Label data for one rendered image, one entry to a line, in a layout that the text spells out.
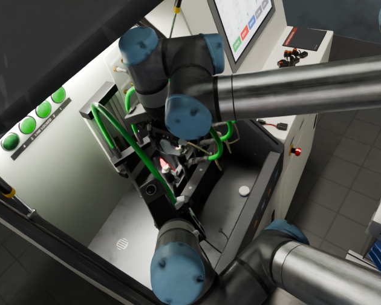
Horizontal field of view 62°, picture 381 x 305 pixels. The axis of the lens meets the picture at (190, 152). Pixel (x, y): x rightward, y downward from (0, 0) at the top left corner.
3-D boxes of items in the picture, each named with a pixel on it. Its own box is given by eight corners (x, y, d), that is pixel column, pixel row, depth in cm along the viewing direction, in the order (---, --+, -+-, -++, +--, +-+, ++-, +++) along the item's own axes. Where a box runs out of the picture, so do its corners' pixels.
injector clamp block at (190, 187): (190, 230, 115) (182, 211, 104) (167, 220, 120) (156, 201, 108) (228, 160, 132) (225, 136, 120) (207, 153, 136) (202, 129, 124)
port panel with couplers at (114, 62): (141, 126, 121) (110, 59, 97) (133, 124, 123) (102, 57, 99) (158, 103, 128) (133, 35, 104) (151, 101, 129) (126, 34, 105)
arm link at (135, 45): (156, 45, 54) (110, 50, 56) (170, 93, 63) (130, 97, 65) (162, 20, 59) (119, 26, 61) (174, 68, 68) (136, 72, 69)
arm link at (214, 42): (225, 95, 58) (167, 100, 60) (225, 57, 65) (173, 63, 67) (221, 59, 52) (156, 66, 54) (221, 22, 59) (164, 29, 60)
